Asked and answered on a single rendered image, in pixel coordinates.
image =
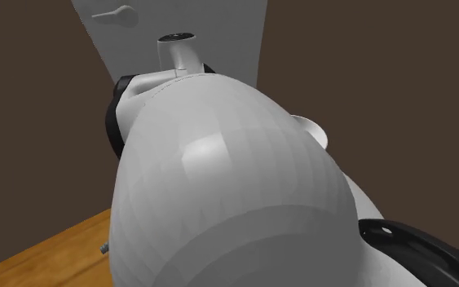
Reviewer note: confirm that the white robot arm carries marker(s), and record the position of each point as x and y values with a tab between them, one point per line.
229	179

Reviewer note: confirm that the small grey metal object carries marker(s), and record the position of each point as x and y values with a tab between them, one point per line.
104	249

